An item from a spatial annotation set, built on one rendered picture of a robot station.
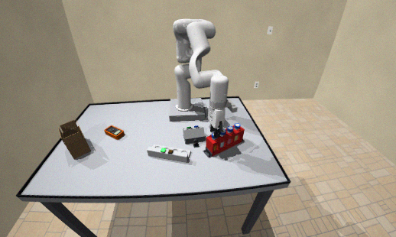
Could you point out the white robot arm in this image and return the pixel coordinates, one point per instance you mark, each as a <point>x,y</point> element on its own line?
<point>195,32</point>

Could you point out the red tube rack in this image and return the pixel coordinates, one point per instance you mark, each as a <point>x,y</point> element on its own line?
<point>211,143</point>

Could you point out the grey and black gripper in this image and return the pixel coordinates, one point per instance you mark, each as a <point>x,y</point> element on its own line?
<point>216,118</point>

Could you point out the brown cardboard box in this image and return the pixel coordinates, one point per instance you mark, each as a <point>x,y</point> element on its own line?
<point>74,141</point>

